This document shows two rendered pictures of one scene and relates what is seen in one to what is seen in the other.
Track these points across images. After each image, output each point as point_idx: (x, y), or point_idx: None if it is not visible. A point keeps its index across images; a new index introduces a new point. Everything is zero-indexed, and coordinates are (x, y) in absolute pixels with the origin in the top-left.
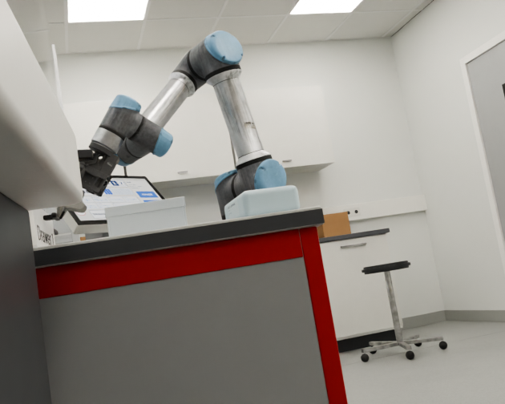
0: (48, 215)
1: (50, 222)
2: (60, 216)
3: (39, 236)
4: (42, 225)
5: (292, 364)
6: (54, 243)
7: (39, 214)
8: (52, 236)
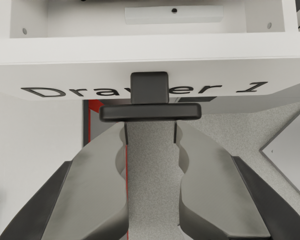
0: (131, 90)
1: (296, 68)
2: (173, 125)
3: (56, 94)
4: (114, 83)
5: None
6: (265, 88)
7: (70, 74)
8: (258, 84)
